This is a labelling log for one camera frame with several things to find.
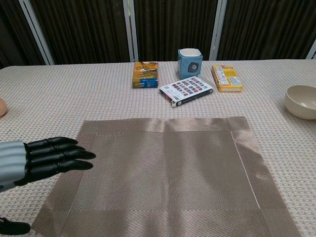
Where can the yellow flat box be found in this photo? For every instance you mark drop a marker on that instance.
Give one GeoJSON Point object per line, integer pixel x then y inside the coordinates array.
{"type": "Point", "coordinates": [227, 79]}

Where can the dark pleated screen panel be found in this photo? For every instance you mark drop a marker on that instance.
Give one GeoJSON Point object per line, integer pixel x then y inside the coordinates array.
{"type": "Point", "coordinates": [84, 29]}
{"type": "Point", "coordinates": [172, 24]}
{"type": "Point", "coordinates": [266, 27]}
{"type": "Point", "coordinates": [12, 32]}

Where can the white box with picture grid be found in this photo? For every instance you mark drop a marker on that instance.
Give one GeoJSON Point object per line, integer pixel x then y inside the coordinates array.
{"type": "Point", "coordinates": [185, 87]}

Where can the brown egg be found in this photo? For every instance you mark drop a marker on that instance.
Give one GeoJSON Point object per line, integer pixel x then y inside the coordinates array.
{"type": "Point", "coordinates": [2, 107]}

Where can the light brown bowl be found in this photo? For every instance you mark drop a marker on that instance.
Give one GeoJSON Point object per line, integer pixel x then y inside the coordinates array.
{"type": "Point", "coordinates": [301, 108]}

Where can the light blue square box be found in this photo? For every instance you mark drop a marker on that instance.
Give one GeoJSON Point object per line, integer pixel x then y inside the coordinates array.
{"type": "Point", "coordinates": [190, 70]}

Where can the brown woven placemat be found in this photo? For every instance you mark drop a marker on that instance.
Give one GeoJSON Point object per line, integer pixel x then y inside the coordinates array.
{"type": "Point", "coordinates": [160, 177]}

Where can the orange and blue box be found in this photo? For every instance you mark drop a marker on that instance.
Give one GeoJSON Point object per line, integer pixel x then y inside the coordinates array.
{"type": "Point", "coordinates": [145, 75]}

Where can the beige woven tablecloth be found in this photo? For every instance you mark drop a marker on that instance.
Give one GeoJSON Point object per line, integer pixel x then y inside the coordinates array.
{"type": "Point", "coordinates": [61, 98]}

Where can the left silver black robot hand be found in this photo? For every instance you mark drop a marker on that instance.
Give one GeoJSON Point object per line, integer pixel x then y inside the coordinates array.
{"type": "Point", "coordinates": [49, 158]}

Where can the grey screen post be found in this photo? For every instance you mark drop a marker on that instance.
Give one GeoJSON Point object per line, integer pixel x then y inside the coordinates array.
{"type": "Point", "coordinates": [217, 29]}
{"type": "Point", "coordinates": [37, 34]}
{"type": "Point", "coordinates": [312, 50]}
{"type": "Point", "coordinates": [130, 29]}

